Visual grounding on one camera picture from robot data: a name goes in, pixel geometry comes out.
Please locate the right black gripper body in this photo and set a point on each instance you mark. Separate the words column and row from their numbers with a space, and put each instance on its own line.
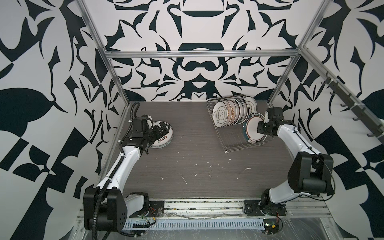
column 263, row 127

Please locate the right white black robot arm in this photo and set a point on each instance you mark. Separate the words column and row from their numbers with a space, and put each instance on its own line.
column 311, row 173

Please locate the white plate rear stack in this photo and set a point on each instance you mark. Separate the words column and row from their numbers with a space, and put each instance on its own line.
column 252, row 104

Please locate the white plate green lettered rim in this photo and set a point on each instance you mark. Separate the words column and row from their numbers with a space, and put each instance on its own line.
column 250, row 129

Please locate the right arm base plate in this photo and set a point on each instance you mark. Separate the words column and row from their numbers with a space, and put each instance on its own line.
column 254, row 208

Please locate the white slotted cable duct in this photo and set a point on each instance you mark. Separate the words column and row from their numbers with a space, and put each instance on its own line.
column 198, row 224

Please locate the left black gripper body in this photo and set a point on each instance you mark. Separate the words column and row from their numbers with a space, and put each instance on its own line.
column 154, row 133

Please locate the white plate red characters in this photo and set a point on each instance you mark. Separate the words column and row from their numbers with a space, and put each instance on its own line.
column 166, row 139

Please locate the wall hook rail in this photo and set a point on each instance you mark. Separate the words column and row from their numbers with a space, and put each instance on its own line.
column 351, row 102

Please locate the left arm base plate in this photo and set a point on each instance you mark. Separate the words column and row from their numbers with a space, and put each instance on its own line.
column 154, row 208

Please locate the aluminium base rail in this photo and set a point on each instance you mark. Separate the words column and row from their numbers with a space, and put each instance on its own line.
column 233, row 208

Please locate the aluminium frame crossbar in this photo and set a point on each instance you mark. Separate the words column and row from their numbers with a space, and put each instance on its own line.
column 201, row 54

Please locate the wire dish rack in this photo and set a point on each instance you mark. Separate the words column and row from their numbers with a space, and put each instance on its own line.
column 231, row 137

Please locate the white plate clover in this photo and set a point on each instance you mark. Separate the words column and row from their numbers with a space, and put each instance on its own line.
column 221, row 114

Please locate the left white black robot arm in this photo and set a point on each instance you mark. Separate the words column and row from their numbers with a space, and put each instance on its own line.
column 105, row 207

